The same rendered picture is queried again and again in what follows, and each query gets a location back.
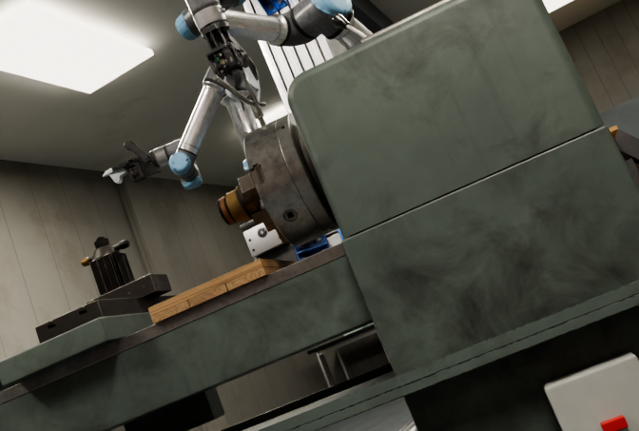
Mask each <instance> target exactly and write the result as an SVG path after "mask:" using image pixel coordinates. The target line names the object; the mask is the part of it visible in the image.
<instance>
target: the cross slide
mask: <svg viewBox="0 0 639 431"><path fill-rule="evenodd" d="M175 296H176V295H171V296H154V297H138V298H121V299H104V300H96V301H94V302H91V303H89V304H86V305H84V307H79V308H77V309H75V310H72V311H70V312H69V313H67V314H65V315H62V316H60V317H58V318H56V319H53V320H52V322H47V323H43V324H41V325H39V326H37V327H35V330H36V333H37V336H38V340H39V343H43V342H45V341H47V340H49V339H52V338H54V337H56V336H58V335H61V334H63V333H65V332H67V331H70V330H71V329H73V328H75V327H78V326H80V325H82V324H84V323H88V322H90V321H92V320H94V319H97V318H99V317H107V316H117V315H126V314H136V313H146V312H149V311H148V308H149V307H151V306H153V305H155V304H159V303H161V302H163V301H166V300H168V299H170V298H172V297H175Z"/></svg>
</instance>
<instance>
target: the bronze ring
mask: <svg viewBox="0 0 639 431"><path fill-rule="evenodd" d="M236 190H238V187H236V189H234V190H232V191H230V192H228V193H226V196H223V197H222V198H221V199H219V200H218V202H217V204H218V209H219V211H220V214H221V216H222V218H223V220H224V221H225V222H226V223H227V224H228V225H233V224H236V223H242V222H244V221H246V220H248V219H249V220H253V219H252V217H251V214H252V213H253V212H255V211H257V210H259V209H261V201H260V200H258V201H257V202H255V203H253V204H250V205H248V206H240V205H239V202H238V199H237V196H236V193H235V191H236Z"/></svg>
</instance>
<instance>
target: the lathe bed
mask: <svg viewBox="0 0 639 431"><path fill-rule="evenodd" d="M370 323H373V319H372V317H371V314H370V312H369V309H368V307H367V305H366V302H365V301H364V298H363V296H362V293H361V291H360V288H359V286H358V282H357V280H356V277H355V275H354V272H353V270H352V267H351V266H350V264H349V261H348V259H347V256H346V254H345V251H344V249H343V246H342V244H341V243H340V244H338V245H334V246H332V247H330V248H328V249H325V250H323V251H322V252H319V253H317V254H315V255H313V256H310V257H308V258H306V259H303V260H301V261H299V262H296V263H294V264H291V265H289V266H287V267H285V268H282V269H280V270H278V271H276V272H273V273H271V274H269V275H266V276H264V277H262V278H260V279H257V280H256V281H254V282H251V283H249V284H246V285H243V286H241V287H239V288H236V289H234V290H232V291H229V292H227V293H225V294H223V295H221V296H219V297H217V298H214V299H212V300H210V301H208V302H205V303H203V304H199V305H197V306H195V307H193V308H190V309H188V310H186V311H184V312H182V313H180V314H178V315H175V316H173V317H171V318H168V319H166V320H164V321H161V322H159V323H156V324H153V325H152V326H150V327H147V328H145V329H143V330H141V331H138V332H136V333H134V334H131V335H129V336H127V337H125V338H122V339H121V340H119V341H116V342H114V343H111V344H108V345H106V346H104V347H101V348H99V349H97V350H94V351H92V352H90V353H88V354H86V355H84V356H82V357H79V358H77V359H75V360H73V361H70V362H67V363H64V364H62V365H60V366H58V367H55V368H53V369H51V370H49V371H47V372H45V373H43V374H40V375H38V376H36V377H33V378H31V379H29V380H26V381H24V382H21V383H18V384H16V385H15V386H12V387H10V388H8V389H6V390H3V391H1V392H0V431H110V430H113V429H115V428H118V427H120V426H122V425H125V424H127V423H130V422H132V421H136V420H138V419H140V418H142V417H145V416H147V415H150V414H152V413H154V412H157V411H159V410H162V409H164V408H167V407H168V406H170V405H173V404H175V403H178V402H182V401H184V400H187V399H189V398H191V397H194V396H196V395H199V394H201V393H203V392H205V391H207V390H210V389H212V388H215V387H217V386H220V385H222V384H224V383H227V382H231V381H233V380H236V379H237V378H239V377H242V376H244V375H247V374H249V373H252V372H254V371H256V370H259V369H261V368H264V367H266V366H268V365H270V364H272V363H275V362H279V361H281V360H284V359H286V358H289V357H291V356H293V355H296V354H298V353H300V352H302V351H305V350H307V349H309V348H312V347H314V346H317V345H319V344H322V343H325V342H328V341H330V340H333V339H335V338H337V337H339V336H341V335H344V334H346V333H349V332H351V331H354V330H356V329H358V328H361V327H363V326H365V325H367V324H370Z"/></svg>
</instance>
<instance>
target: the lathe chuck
mask: <svg viewBox="0 0 639 431"><path fill-rule="evenodd" d="M277 120H278V119H277ZM277 120H275V121H272V122H270V123H268V124H266V125H264V126H262V127H259V128H257V129H255V130H253V131H250V132H248V133H247V134H246V135H245V137H244V142H243V145H244V153H245V158H246V162H247V165H248V168H249V170H252V169H254V166H256V165H259V166H261V168H262V170H263V173H264V176H265V178H266V179H265V180H264V184H260V183H257V184H255V187H256V190H257V191H258V193H259V196H260V198H261V201H262V203H263V205H264V207H265V209H266V211H267V212H268V214H269V216H270V218H271V219H272V221H273V223H274V224H275V226H276V227H277V229H278V230H279V231H280V233H281V234H282V235H283V237H284V238H285V239H286V240H287V241H288V242H289V243H291V244H292V245H295V246H300V245H304V244H306V243H308V242H311V241H313V240H315V239H317V238H319V237H321V236H323V235H326V234H328V233H330V232H327V231H325V230H324V229H323V228H322V227H321V226H320V225H319V223H318V222H317V221H316V219H315V218H314V217H313V215H312V214H311V212H310V210H309V209H308V207H307V205H306V204H305V202H304V201H303V199H302V198H301V196H300V193H299V191H298V189H297V187H296V185H295V183H294V180H293V178H292V176H291V174H290V171H289V169H288V166H287V164H286V162H285V160H284V157H283V154H282V151H281V146H280V142H279V138H278V134H277V128H276V123H277ZM287 209H294V210H296V211H297V213H298V217H297V218H296V219H295V220H294V221H287V220H285V219H284V217H283V213H284V211H285V210H287Z"/></svg>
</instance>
